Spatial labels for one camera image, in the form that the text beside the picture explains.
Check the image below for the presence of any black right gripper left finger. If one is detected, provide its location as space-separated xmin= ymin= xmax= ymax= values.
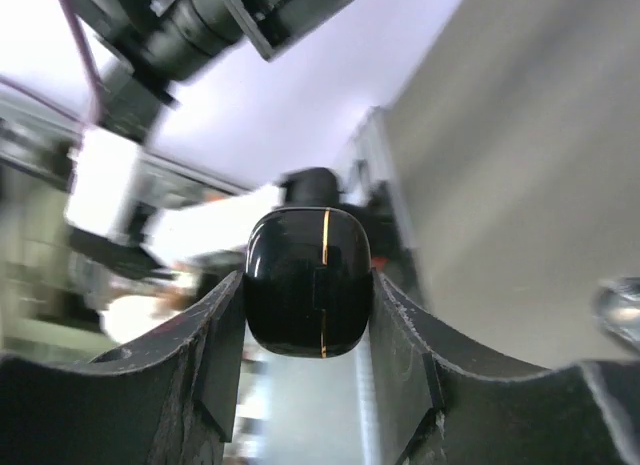
xmin=1 ymin=272 xmax=245 ymax=464

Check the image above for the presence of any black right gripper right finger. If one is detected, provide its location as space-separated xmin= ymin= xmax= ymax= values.
xmin=369 ymin=274 xmax=639 ymax=464

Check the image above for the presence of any glossy black earbud charging case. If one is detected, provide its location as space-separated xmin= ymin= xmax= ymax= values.
xmin=243 ymin=207 xmax=373 ymax=358

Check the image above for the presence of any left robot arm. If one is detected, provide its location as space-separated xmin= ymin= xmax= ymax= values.
xmin=60 ymin=0 xmax=354 ymax=280

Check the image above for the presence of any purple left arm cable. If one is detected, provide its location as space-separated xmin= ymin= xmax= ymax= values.
xmin=0 ymin=0 xmax=109 ymax=124

